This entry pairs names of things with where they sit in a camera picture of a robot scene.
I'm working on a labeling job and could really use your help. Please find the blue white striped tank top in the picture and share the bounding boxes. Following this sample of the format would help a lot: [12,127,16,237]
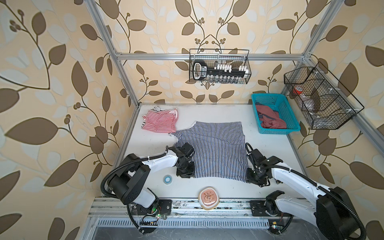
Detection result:
[172,122,249,183]

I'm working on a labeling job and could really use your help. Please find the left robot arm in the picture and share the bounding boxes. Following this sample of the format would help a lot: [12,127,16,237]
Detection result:
[101,143,195,235]

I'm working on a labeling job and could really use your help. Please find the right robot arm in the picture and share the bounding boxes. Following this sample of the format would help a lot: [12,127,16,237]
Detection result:
[245,143,367,240]

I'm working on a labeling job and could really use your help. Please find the red white striped tank top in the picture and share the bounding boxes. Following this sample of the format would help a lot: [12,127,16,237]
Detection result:
[142,109,179,134]

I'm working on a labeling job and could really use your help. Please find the blue tape roll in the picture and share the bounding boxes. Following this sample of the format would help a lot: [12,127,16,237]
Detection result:
[163,175,173,185]

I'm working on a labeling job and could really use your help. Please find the pink round dish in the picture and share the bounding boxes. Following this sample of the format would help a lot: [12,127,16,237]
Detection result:
[198,187,220,211]

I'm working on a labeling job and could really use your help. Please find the pink red garment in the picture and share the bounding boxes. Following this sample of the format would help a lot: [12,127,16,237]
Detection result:
[255,103,287,129]

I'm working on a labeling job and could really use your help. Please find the teal plastic laundry basket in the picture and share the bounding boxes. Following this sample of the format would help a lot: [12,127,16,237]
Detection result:
[252,93,301,135]

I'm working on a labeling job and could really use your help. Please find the red capped plastic bottle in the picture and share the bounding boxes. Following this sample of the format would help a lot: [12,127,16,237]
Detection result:
[292,86,310,103]

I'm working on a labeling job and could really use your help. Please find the black socket tool set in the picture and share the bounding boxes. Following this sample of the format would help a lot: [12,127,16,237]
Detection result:
[189,60,252,84]

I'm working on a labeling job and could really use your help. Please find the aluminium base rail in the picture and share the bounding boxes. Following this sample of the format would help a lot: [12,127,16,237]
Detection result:
[80,196,325,230]

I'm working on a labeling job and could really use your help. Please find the right wire basket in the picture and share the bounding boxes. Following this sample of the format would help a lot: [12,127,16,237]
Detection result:
[284,61,365,130]

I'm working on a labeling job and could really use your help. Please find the wire basket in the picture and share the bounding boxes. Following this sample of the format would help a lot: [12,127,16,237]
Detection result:
[284,61,365,130]
[189,48,252,85]

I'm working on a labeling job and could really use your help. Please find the back wire basket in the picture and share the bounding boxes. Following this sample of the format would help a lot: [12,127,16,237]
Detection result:
[189,48,252,85]

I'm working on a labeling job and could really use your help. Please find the aluminium frame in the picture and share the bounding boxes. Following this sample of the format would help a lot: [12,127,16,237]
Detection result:
[89,1,384,196]

